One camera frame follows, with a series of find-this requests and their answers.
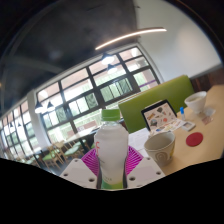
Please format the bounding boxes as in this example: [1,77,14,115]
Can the white paper sheet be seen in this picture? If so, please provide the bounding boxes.
[128,127,158,158]

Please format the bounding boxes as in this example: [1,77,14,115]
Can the white green-capped drink bottle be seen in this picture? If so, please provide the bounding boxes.
[93,108,130,190]

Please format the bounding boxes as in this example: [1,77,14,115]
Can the small white box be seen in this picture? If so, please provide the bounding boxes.
[181,120,197,132]

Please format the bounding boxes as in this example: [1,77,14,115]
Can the wooden dining table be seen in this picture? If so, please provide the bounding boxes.
[58,128,101,151]

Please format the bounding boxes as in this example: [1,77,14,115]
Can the black-framed picture stand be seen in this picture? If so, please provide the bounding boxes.
[140,99,178,132]

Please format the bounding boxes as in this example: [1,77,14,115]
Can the curved strip ceiling light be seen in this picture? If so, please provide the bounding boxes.
[94,27,168,51]

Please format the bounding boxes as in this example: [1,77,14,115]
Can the white ceramic bowl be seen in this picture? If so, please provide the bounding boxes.
[184,90,208,115]

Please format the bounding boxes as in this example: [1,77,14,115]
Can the small blue-capped bottle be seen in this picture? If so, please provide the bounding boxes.
[179,106,187,122]

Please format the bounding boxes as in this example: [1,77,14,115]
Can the small paper receipt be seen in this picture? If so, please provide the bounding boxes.
[200,107,217,126]

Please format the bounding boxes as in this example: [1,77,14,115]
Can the green upholstered bench backrest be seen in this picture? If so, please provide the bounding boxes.
[118,74,196,134]

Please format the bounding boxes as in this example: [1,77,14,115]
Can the cream patterned paper cup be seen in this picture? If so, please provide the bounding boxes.
[143,130,176,168]

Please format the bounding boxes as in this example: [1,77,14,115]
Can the group of green-seated wooden chairs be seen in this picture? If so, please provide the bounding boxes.
[23,139,96,169]

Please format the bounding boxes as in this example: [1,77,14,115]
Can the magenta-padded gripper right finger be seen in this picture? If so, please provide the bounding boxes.
[123,145,166,190]

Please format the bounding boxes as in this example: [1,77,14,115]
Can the flat round red coaster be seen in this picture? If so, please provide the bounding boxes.
[185,131,204,148]

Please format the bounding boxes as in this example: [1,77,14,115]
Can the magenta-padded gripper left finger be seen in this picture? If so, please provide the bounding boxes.
[59,148,101,190]

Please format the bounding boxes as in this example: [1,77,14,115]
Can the colourful printed leaflet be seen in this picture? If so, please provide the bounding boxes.
[148,118,185,136]

